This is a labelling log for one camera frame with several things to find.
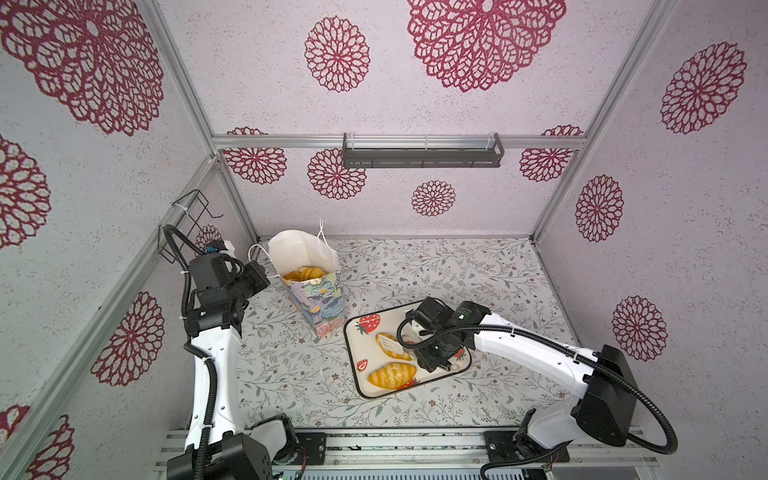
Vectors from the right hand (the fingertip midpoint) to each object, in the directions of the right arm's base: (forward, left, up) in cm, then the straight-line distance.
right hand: (423, 355), depth 78 cm
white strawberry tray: (+1, +12, -10) cm, 16 cm away
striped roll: (+3, +5, -8) cm, 10 cm away
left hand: (+13, +41, +17) cm, 46 cm away
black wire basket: (+25, +63, +26) cm, 73 cm away
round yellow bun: (+22, +35, +6) cm, 42 cm away
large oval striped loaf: (-3, +8, -7) cm, 11 cm away
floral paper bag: (+12, +28, +7) cm, 31 cm away
